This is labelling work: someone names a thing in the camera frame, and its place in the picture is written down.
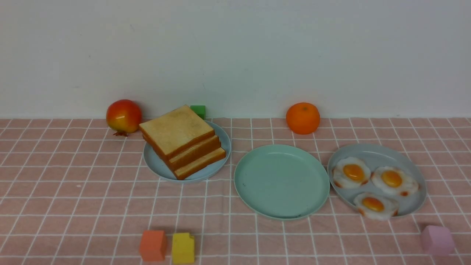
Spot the pink block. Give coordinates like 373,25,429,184
421,225,455,255

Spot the fried egg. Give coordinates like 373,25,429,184
332,157,371,188
370,166,419,197
353,192,399,221

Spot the pink checkered tablecloth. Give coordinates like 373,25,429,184
0,118,471,265

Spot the toast slice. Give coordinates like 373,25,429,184
139,105,215,161
143,135,221,171
172,148,226,180

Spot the green cube block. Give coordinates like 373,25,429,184
190,105,206,120

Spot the green centre plate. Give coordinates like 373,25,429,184
234,145,331,221

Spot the orange cube block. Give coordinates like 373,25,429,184
139,230,167,262

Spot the red yellow pomegranate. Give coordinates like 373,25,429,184
106,99,142,137

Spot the light blue bread plate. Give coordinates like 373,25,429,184
143,121,232,183

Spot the grey blue egg plate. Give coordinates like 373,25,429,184
327,143,427,218

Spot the orange fruit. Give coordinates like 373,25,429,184
286,102,320,135

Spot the yellow notched block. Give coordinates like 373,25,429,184
171,233,195,264

